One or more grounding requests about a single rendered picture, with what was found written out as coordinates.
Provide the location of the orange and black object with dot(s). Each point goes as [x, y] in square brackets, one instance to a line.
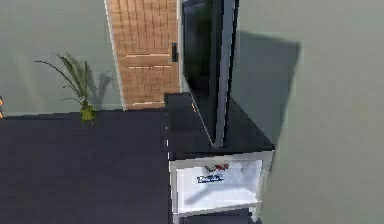
[1, 106]

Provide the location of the green house plant in pot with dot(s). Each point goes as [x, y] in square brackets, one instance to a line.
[81, 86]

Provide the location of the black top white television stand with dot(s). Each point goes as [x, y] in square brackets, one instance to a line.
[216, 186]

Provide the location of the black flat television set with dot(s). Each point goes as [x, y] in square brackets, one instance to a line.
[200, 56]

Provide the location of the brown wooden room door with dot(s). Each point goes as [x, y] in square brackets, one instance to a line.
[146, 53]

